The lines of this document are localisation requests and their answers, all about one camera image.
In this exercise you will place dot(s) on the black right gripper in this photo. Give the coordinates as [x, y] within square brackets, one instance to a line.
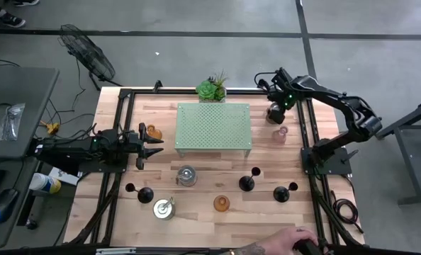
[284, 93]

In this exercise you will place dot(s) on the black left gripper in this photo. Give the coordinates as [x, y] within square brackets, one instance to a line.
[132, 143]

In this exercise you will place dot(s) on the amber glass candle holder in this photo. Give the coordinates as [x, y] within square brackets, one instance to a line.
[156, 134]
[221, 204]

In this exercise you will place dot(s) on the pink glass candle holder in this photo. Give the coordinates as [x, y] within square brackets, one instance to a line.
[280, 136]

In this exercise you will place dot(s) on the black metal candlestick holder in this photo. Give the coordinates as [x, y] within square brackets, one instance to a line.
[246, 184]
[145, 195]
[281, 195]

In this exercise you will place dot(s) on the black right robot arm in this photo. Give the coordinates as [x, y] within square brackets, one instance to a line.
[352, 106]

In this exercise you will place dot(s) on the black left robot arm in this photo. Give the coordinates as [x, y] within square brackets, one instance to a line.
[72, 147]

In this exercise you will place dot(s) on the green perforated metal shelf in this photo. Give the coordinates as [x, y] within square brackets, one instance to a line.
[214, 127]

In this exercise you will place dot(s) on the white geometric patterned vase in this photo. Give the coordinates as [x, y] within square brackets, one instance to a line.
[207, 91]

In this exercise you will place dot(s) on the white paper sheet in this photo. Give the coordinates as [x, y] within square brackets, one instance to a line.
[63, 175]

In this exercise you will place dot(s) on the yellow power plug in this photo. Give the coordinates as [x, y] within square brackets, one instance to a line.
[52, 127]

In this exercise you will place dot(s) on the black floor fan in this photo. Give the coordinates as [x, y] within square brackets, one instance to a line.
[90, 56]

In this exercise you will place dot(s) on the white yellow wipes canister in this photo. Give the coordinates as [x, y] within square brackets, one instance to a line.
[44, 183]

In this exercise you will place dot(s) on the person's hand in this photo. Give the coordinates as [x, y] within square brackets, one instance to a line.
[285, 241]

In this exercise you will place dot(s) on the grey side table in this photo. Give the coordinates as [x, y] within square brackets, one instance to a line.
[22, 106]

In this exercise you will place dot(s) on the grey metal table stand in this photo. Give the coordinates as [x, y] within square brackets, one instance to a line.
[407, 159]

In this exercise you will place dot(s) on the clear plastic bag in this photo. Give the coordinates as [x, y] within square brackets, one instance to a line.
[10, 122]

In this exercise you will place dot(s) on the black computer mouse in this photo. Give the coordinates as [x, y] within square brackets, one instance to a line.
[3, 205]

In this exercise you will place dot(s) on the grey desk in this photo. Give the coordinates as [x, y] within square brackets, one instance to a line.
[8, 233]

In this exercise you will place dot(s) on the person's shoe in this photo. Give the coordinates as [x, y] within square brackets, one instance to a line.
[10, 20]
[26, 3]

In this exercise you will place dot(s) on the black aluminium table frame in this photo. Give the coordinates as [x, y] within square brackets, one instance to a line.
[168, 91]

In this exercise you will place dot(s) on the silver metal bracket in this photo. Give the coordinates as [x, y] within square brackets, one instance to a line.
[115, 251]

